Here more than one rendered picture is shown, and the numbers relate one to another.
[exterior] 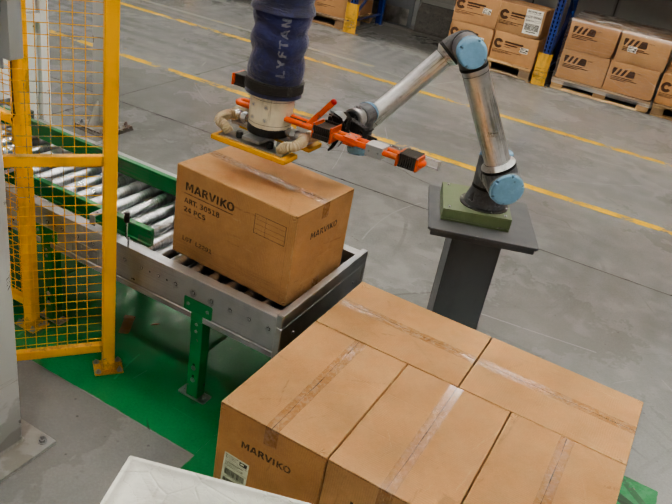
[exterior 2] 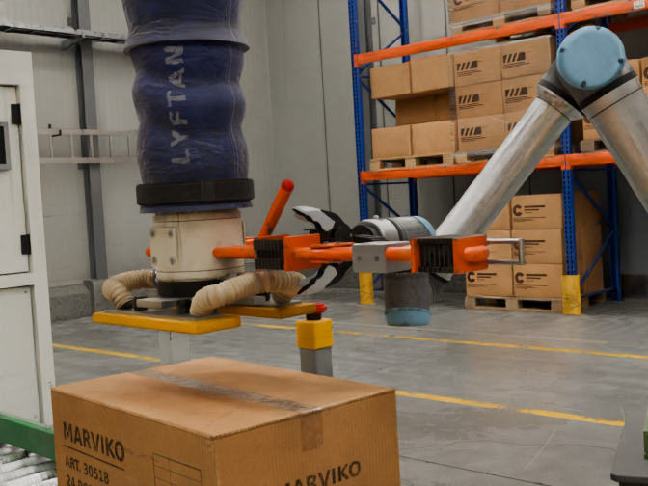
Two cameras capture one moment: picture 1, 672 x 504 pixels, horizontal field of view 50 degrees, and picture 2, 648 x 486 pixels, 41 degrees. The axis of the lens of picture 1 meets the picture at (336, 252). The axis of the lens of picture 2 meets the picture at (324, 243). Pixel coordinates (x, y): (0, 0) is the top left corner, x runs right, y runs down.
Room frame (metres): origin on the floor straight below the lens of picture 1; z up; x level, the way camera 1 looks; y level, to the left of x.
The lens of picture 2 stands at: (1.18, -0.49, 1.30)
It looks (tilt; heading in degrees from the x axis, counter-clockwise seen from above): 3 degrees down; 21
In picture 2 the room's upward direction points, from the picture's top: 3 degrees counter-clockwise
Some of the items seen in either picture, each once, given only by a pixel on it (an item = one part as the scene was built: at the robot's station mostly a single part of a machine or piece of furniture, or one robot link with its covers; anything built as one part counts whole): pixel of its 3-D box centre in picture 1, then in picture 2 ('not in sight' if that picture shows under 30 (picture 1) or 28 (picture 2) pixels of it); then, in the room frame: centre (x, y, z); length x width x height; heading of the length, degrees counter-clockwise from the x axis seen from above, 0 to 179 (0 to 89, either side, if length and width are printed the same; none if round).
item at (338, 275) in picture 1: (325, 285); not in sight; (2.52, 0.02, 0.58); 0.70 x 0.03 x 0.06; 156
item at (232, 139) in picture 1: (254, 142); (162, 311); (2.59, 0.39, 1.11); 0.34 x 0.10 x 0.05; 67
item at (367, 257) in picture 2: (376, 149); (381, 256); (2.49, -0.08, 1.21); 0.07 x 0.07 x 0.04; 67
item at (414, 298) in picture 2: (359, 139); (407, 295); (2.87, -0.01, 1.10); 0.12 x 0.09 x 0.12; 8
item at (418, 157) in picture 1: (410, 160); (448, 254); (2.43, -0.20, 1.21); 0.08 x 0.07 x 0.05; 67
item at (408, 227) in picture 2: (363, 115); (402, 240); (2.86, -0.01, 1.21); 0.12 x 0.09 x 0.10; 157
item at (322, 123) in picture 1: (326, 130); (287, 252); (2.58, 0.12, 1.21); 0.10 x 0.08 x 0.06; 157
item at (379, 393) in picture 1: (434, 444); not in sight; (1.97, -0.47, 0.34); 1.20 x 1.00 x 0.40; 66
